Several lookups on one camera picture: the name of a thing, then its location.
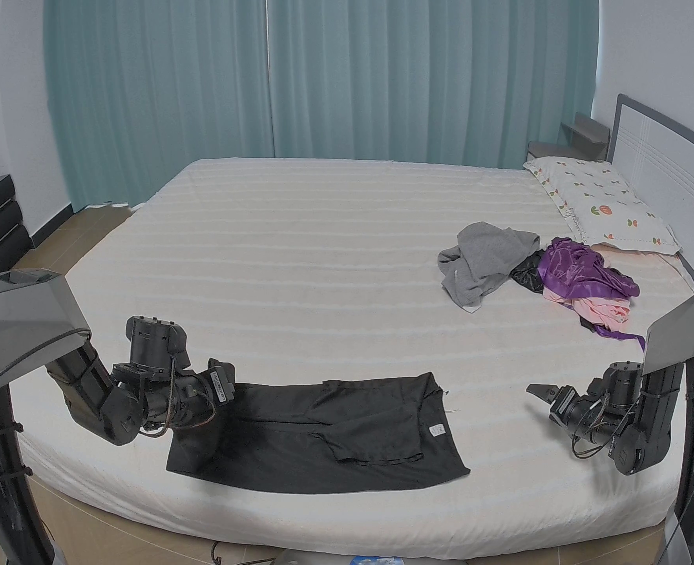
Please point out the black shiny garment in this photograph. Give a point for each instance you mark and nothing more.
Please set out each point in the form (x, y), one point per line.
(526, 274)

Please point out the white printed pillow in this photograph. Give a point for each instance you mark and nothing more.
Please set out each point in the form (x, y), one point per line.
(600, 198)

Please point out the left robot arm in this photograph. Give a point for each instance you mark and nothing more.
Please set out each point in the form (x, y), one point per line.
(88, 386)

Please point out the black T-shirt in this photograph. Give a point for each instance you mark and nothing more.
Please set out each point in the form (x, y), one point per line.
(370, 456)

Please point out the pink garment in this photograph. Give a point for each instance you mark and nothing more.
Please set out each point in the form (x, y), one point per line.
(609, 314)

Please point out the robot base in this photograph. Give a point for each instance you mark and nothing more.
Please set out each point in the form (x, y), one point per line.
(347, 558)

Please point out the grey bedside table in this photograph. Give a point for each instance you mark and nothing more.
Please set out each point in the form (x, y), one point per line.
(585, 133)

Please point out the purple satin garment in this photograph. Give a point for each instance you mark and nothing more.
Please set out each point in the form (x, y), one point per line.
(571, 265)

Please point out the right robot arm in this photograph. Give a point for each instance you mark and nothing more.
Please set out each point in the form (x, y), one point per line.
(659, 404)

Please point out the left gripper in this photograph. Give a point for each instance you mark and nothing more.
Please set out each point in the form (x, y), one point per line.
(220, 383)

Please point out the grey garment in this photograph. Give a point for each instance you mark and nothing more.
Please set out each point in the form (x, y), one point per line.
(482, 256)

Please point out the bed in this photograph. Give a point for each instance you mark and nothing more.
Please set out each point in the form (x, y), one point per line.
(323, 245)

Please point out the blue-green curtain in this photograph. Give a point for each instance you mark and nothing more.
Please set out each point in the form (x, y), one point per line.
(429, 62)
(158, 80)

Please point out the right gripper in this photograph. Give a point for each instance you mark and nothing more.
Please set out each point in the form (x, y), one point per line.
(568, 412)

